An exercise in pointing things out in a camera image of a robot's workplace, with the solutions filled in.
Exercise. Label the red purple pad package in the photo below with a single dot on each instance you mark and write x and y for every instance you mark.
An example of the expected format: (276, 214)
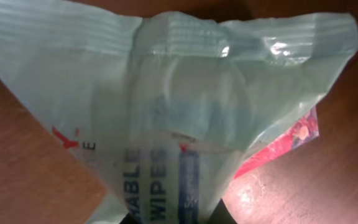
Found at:
(303, 131)

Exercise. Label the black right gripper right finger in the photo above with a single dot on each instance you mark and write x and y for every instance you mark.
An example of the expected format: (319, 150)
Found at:
(221, 215)

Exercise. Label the mint green wipes pack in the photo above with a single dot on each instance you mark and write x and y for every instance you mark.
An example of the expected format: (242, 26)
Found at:
(166, 109)

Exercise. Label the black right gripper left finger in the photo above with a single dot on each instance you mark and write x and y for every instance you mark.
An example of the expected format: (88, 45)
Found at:
(130, 219)

